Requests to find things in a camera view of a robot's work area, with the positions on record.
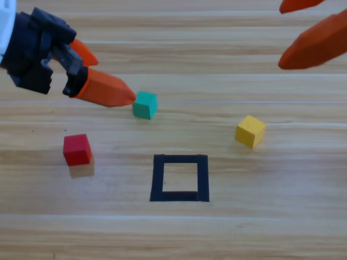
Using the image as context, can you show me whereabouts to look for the black tape square outline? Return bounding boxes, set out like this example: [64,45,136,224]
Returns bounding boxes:
[149,154,210,203]

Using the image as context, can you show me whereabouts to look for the green wooden cube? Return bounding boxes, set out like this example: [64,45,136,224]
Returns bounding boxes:
[132,91,158,120]

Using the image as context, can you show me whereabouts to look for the yellow wooden cube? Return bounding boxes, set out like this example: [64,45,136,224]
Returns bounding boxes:
[235,115,267,148]

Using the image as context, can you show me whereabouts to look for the red wooden cube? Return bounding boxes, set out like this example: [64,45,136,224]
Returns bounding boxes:
[63,133,92,167]

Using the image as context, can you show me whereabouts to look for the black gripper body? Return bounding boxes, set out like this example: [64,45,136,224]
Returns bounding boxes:
[0,6,90,95]

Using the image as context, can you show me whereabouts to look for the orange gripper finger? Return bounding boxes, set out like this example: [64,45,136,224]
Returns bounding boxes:
[279,0,326,14]
[278,8,347,70]
[69,39,99,67]
[62,67,137,108]

